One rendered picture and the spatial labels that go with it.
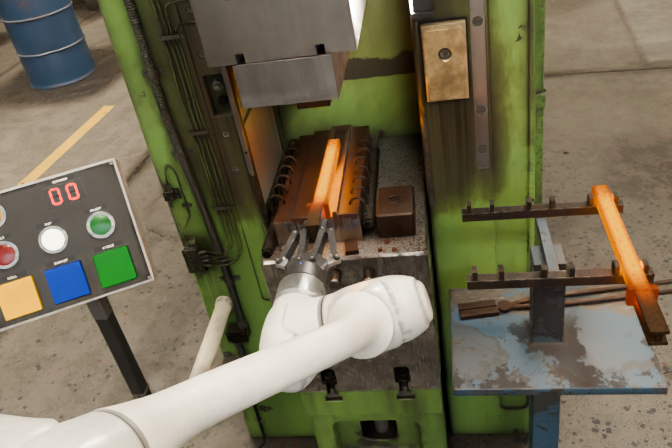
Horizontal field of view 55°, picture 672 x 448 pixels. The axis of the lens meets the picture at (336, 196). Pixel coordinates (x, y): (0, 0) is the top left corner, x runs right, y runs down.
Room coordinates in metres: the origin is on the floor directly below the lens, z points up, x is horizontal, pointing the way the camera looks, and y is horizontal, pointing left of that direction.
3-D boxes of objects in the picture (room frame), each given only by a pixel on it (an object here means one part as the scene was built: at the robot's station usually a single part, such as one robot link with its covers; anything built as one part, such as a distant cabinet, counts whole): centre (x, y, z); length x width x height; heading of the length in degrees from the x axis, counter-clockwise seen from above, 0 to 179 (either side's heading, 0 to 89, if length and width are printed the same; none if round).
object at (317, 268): (0.95, 0.08, 1.04); 0.09 x 0.08 x 0.07; 168
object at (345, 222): (1.41, 0.01, 0.96); 0.42 x 0.20 x 0.09; 168
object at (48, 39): (5.62, 2.18, 0.44); 0.59 x 0.59 x 0.88
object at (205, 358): (1.18, 0.41, 0.62); 0.44 x 0.05 x 0.05; 168
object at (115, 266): (1.13, 0.49, 1.01); 0.07 x 0.05 x 0.07; 103
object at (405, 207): (1.22, -0.13, 0.95); 0.12 x 0.08 x 0.06; 168
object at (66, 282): (1.11, 0.59, 1.01); 0.07 x 0.05 x 0.07; 103
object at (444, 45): (1.26, -0.28, 1.27); 0.09 x 0.02 x 0.17; 78
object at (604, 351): (0.95, -0.38, 0.75); 0.40 x 0.30 x 0.02; 77
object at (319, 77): (1.41, 0.01, 1.32); 0.42 x 0.20 x 0.10; 168
